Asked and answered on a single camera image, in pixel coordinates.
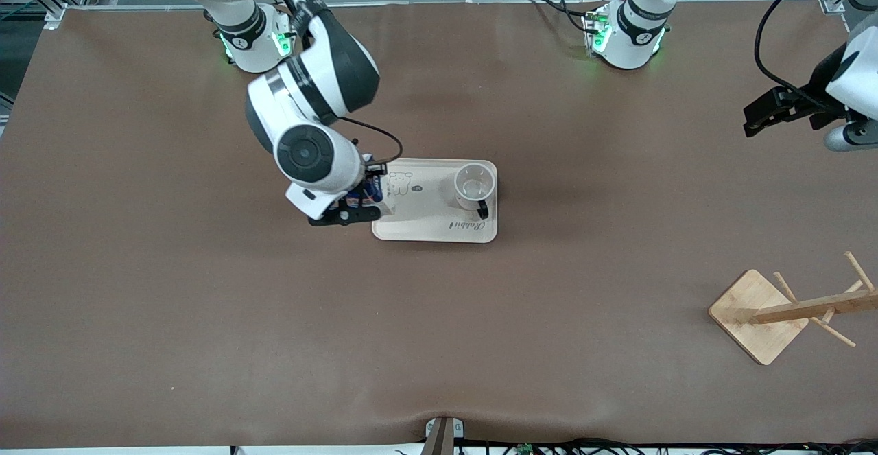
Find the wooden mug rack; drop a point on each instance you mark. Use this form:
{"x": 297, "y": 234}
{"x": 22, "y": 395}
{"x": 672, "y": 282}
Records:
{"x": 754, "y": 318}

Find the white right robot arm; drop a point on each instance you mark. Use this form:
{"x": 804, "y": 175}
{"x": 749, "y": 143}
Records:
{"x": 309, "y": 153}

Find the cream rectangular rabbit tray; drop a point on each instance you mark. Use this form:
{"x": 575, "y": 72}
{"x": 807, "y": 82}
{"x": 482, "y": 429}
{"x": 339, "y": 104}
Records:
{"x": 432, "y": 225}

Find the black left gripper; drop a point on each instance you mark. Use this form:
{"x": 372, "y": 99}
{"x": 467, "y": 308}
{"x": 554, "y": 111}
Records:
{"x": 816, "y": 89}

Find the metal table edge bracket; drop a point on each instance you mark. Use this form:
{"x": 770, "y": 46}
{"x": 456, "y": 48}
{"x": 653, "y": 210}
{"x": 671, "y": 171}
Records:
{"x": 442, "y": 434}

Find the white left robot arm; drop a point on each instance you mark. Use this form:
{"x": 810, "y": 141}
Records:
{"x": 634, "y": 29}

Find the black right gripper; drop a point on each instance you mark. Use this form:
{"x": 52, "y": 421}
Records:
{"x": 371, "y": 182}

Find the metal corner bracket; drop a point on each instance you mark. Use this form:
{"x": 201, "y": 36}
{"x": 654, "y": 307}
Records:
{"x": 833, "y": 6}
{"x": 55, "y": 16}

